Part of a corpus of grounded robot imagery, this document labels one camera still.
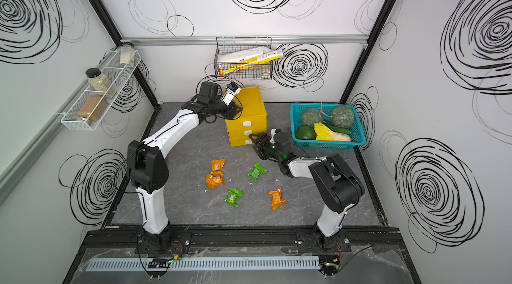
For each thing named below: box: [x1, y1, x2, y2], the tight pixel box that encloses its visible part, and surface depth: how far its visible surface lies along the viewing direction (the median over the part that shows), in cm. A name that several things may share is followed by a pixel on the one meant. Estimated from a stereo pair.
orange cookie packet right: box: [268, 188, 288, 212], surface depth 85 cm
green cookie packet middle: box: [246, 162, 268, 182], surface depth 93 cm
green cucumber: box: [322, 120, 352, 135], surface depth 100 cm
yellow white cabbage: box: [314, 122, 351, 142], surface depth 98 cm
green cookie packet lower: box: [224, 187, 244, 209], surface depth 85 cm
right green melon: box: [330, 105, 355, 128], surface depth 101 cm
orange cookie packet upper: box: [210, 158, 226, 172], surface depth 96 cm
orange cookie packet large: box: [206, 170, 226, 189], surface depth 91 cm
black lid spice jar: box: [85, 67, 117, 98], surface depth 72 cm
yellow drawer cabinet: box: [225, 86, 268, 148], surface depth 93 cm
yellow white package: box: [217, 46, 285, 77], surface depth 88 cm
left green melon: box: [301, 108, 324, 127], surface depth 102 cm
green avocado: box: [294, 125, 316, 140], surface depth 99 cm
